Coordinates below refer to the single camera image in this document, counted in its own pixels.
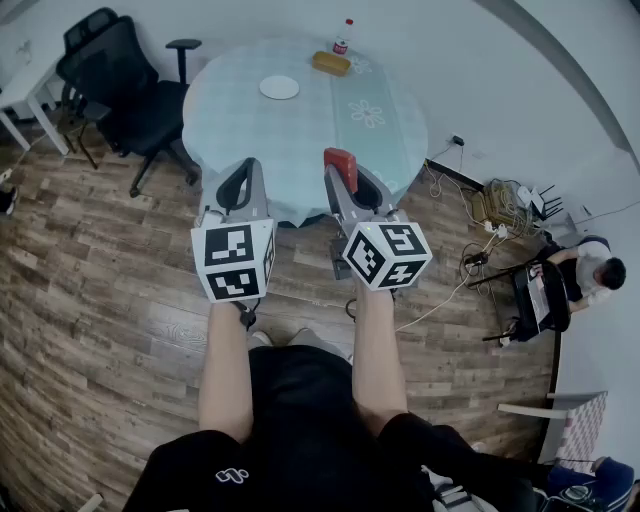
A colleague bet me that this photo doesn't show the person's black shirt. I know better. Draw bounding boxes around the person's black shirt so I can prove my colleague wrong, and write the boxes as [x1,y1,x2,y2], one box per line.
[121,343,551,512]

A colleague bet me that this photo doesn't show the white cable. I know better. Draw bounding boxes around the white cable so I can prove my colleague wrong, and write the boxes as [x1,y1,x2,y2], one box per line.
[394,234,501,334]

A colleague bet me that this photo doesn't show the clear bottle with red cap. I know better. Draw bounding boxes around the clear bottle with red cap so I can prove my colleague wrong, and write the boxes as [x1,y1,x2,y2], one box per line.
[332,18,355,56]

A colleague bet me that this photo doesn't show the patterned pink panel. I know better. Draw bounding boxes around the patterned pink panel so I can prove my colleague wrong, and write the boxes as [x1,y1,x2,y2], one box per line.
[554,391,609,475]

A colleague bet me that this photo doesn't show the black wrist strap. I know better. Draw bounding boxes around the black wrist strap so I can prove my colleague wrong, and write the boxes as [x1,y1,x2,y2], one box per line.
[231,299,262,331]

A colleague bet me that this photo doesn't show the person's right forearm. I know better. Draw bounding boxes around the person's right forearm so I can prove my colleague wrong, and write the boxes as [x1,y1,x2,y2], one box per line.
[351,285,410,437]

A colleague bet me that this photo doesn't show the white round plate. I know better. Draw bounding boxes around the white round plate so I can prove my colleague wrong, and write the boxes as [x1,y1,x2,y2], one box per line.
[258,74,301,100]

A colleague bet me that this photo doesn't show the blue bag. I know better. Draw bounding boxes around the blue bag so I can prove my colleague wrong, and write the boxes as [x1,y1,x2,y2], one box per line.
[544,455,637,512]

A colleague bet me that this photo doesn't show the red piece of meat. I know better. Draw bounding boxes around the red piece of meat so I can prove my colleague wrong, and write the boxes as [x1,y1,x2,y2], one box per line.
[323,146,360,195]

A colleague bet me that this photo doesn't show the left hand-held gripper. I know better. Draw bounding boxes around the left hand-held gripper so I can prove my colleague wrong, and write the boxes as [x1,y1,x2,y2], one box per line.
[190,157,277,304]

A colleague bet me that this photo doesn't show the person's left forearm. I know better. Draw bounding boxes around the person's left forearm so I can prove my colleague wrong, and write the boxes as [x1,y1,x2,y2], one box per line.
[198,298,257,444]

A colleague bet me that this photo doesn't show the round table with pale tablecloth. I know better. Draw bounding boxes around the round table with pale tablecloth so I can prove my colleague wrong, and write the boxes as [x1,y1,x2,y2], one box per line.
[180,38,430,229]

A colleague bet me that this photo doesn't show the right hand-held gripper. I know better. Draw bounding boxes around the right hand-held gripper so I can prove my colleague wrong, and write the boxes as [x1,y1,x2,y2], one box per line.
[323,164,434,292]

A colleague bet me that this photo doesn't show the wooden chair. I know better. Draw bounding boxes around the wooden chair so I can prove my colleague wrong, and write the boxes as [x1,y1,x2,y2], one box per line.
[56,82,112,171]

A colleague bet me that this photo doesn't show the black laptop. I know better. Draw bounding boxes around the black laptop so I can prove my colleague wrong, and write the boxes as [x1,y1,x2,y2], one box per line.
[513,261,572,337]

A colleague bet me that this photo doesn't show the black office chair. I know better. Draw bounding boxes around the black office chair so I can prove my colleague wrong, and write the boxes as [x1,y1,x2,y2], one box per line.
[55,6,204,199]

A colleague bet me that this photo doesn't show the box of tangled cables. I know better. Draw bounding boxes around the box of tangled cables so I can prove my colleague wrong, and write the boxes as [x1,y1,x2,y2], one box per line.
[472,178,536,236]

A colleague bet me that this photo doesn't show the black folding stand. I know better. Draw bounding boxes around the black folding stand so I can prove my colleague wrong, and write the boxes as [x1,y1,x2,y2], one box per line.
[467,259,564,349]

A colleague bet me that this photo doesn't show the black router with antennas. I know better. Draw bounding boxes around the black router with antennas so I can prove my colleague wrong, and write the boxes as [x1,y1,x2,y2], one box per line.
[517,183,565,222]

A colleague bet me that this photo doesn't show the white desk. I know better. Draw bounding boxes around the white desk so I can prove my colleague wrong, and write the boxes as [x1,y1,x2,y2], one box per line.
[0,34,71,156]

